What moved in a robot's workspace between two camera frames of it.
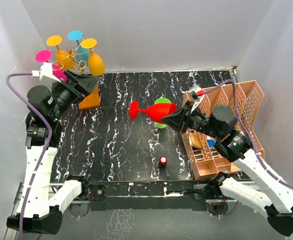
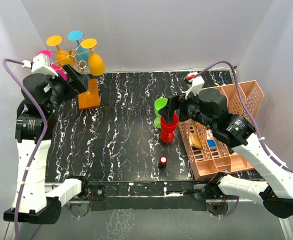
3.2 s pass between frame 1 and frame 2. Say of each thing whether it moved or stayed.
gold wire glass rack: stayed
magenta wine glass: stayed
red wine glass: moved
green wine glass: stayed
